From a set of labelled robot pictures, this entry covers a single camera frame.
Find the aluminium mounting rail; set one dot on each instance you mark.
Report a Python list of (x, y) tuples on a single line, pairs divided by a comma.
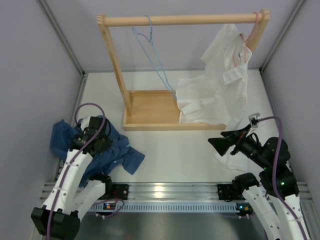
[(165, 191)]

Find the white shirt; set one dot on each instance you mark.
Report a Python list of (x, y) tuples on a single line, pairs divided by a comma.
[(219, 95)]

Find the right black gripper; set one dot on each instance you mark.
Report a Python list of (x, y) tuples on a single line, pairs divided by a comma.
[(222, 144)]

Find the blue checked shirt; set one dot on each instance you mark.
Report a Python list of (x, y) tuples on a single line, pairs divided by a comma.
[(119, 153)]

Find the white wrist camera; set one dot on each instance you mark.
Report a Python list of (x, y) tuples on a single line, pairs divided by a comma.
[(84, 122), (254, 120)]

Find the pink wire hanger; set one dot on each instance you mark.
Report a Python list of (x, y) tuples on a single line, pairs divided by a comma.
[(240, 50)]

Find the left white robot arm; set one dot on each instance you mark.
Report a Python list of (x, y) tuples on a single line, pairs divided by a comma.
[(61, 214)]

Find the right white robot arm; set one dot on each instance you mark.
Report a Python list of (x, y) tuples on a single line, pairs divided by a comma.
[(275, 195)]

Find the left aluminium frame post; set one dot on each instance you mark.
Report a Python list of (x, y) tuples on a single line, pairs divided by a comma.
[(60, 34)]

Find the aluminium frame post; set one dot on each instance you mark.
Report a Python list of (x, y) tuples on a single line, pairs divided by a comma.
[(298, 6), (60, 34)]

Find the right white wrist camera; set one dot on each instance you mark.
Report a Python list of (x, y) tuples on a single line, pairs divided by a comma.
[(254, 120)]

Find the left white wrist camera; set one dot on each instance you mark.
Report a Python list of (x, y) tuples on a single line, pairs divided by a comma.
[(84, 122)]

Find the light blue wire hanger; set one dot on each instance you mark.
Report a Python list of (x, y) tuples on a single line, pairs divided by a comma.
[(146, 43)]

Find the right aluminium frame post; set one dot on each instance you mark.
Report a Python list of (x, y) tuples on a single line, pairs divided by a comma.
[(298, 6)]

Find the wooden clothes rack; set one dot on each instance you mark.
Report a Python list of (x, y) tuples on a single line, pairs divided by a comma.
[(156, 110)]

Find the perforated cable duct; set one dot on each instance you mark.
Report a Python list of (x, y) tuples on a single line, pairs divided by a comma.
[(171, 207)]

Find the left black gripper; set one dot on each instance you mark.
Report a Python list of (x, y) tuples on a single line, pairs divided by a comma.
[(107, 144)]

